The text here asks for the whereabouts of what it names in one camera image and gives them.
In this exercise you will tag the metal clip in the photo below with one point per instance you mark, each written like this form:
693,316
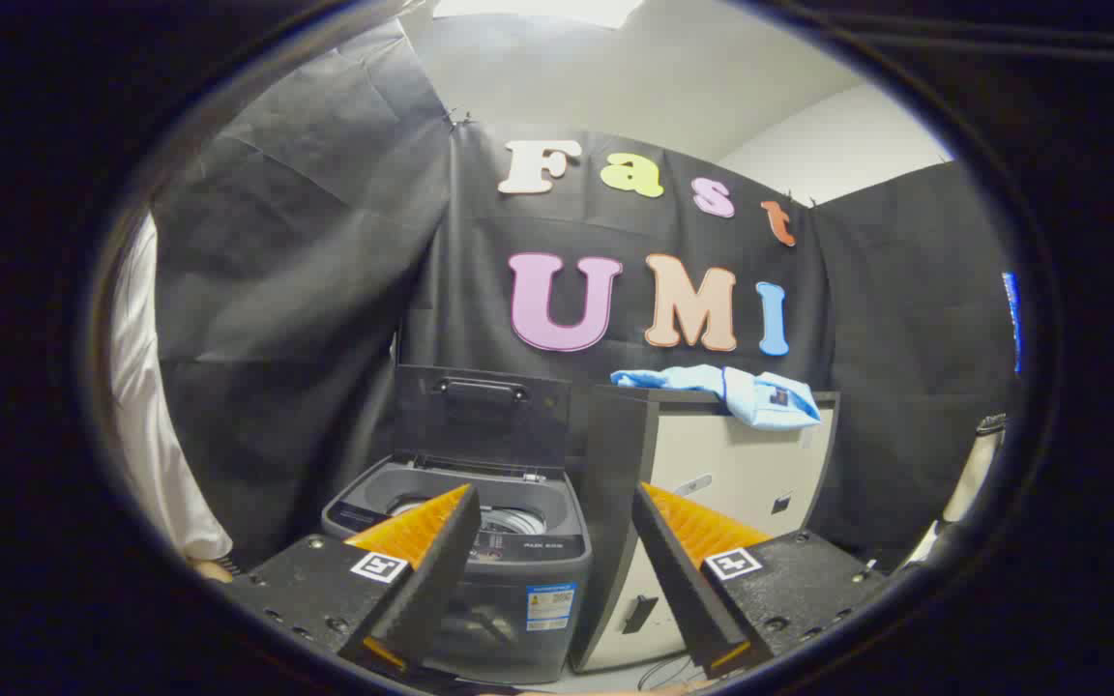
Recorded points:
460,118

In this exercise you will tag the grey washing machine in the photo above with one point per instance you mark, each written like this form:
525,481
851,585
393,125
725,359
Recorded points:
528,575

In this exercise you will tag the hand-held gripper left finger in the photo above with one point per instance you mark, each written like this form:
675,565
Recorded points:
441,570

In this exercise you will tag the black backdrop cloth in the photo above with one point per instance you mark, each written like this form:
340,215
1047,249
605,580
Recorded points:
325,290

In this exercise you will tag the light blue shirt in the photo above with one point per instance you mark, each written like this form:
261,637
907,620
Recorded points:
770,401

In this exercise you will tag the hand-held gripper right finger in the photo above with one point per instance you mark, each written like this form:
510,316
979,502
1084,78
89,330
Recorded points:
678,580

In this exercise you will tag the blue screen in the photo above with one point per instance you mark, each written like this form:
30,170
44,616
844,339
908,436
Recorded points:
1012,319

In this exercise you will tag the grey cabinet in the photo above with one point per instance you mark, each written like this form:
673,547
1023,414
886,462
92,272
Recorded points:
741,459

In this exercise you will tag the ceiling light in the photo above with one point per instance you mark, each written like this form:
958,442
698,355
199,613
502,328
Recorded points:
538,10

